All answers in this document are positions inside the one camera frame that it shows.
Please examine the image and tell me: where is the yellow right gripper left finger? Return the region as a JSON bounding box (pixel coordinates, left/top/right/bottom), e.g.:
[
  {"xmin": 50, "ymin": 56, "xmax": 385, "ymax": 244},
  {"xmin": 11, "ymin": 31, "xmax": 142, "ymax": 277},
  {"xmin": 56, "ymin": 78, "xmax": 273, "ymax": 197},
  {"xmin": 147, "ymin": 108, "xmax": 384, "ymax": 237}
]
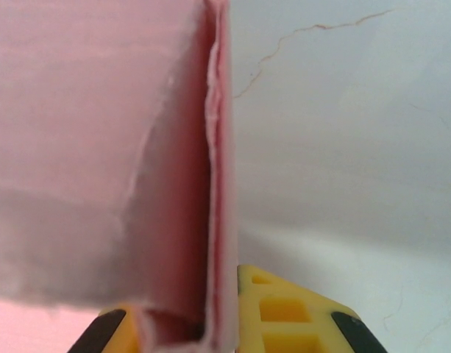
[{"xmin": 66, "ymin": 301, "xmax": 143, "ymax": 353}]

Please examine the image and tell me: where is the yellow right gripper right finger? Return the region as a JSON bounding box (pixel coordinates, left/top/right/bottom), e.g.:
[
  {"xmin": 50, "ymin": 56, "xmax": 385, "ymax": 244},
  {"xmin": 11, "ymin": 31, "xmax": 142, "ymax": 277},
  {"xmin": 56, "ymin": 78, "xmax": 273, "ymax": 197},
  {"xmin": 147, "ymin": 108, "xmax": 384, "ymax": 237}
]
[{"xmin": 236, "ymin": 263, "xmax": 386, "ymax": 353}]

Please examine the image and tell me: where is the pink paper box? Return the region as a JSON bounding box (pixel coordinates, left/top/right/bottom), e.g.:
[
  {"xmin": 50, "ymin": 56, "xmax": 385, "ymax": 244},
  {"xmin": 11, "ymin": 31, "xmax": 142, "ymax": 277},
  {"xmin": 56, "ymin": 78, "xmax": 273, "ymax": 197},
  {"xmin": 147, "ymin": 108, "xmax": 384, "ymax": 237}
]
[{"xmin": 0, "ymin": 0, "xmax": 241, "ymax": 353}]

